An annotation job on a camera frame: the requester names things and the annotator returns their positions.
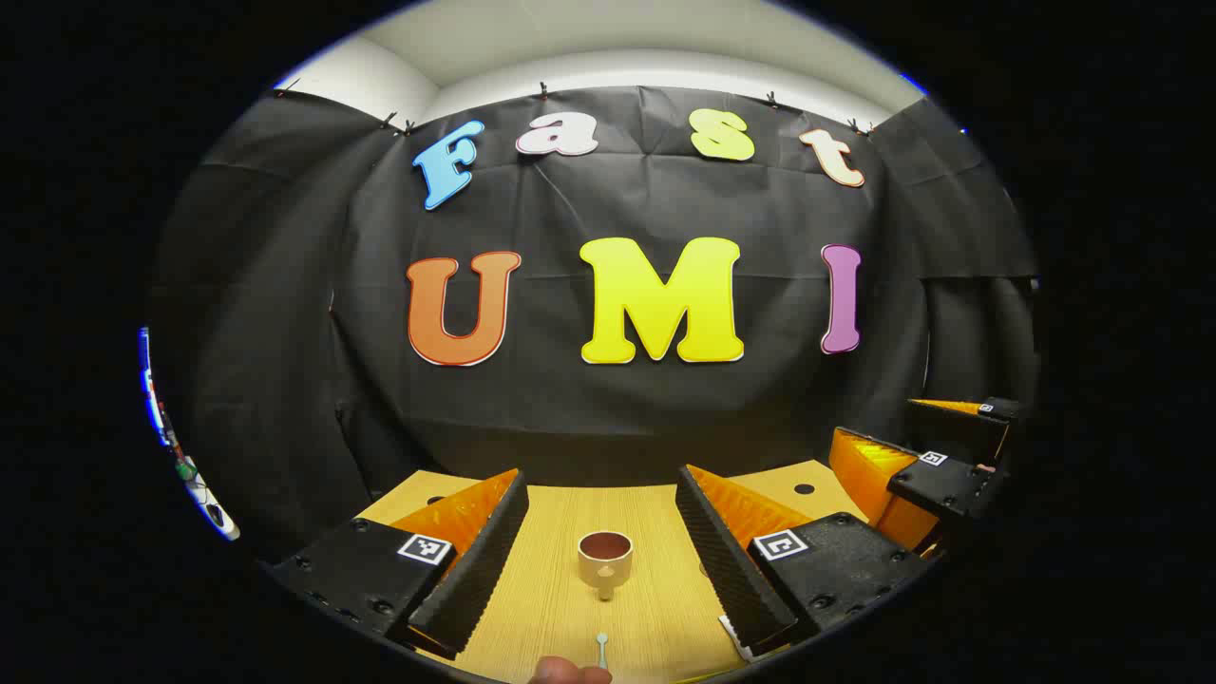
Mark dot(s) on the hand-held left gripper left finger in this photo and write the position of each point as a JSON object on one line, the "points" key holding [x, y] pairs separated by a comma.
{"points": [[475, 570]]}

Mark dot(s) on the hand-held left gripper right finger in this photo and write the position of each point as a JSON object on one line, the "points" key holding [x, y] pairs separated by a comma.
{"points": [[727, 560]]}

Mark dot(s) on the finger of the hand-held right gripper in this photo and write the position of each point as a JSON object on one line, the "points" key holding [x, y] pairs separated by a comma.
{"points": [[959, 427], [940, 489]]}

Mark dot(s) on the white toothpaste tube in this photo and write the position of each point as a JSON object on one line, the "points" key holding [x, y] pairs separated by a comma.
{"points": [[736, 635]]}

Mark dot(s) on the tan cup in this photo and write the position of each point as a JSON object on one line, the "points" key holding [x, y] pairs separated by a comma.
{"points": [[605, 560]]}

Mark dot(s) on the pale green toothbrush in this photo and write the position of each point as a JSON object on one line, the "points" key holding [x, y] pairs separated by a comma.
{"points": [[601, 642]]}

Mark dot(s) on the wooden desktop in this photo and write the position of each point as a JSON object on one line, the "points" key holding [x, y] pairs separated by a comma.
{"points": [[570, 598]]}

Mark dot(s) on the black backdrop cloth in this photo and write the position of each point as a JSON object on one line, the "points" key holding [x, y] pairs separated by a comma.
{"points": [[570, 408]]}

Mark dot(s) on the white plastic object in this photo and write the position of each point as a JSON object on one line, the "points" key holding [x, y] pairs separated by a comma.
{"points": [[214, 513]]}

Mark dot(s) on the small green object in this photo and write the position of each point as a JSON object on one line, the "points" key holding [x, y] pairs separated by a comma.
{"points": [[185, 467]]}

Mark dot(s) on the blue lit screen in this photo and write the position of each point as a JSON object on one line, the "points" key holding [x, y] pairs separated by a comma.
{"points": [[150, 389]]}

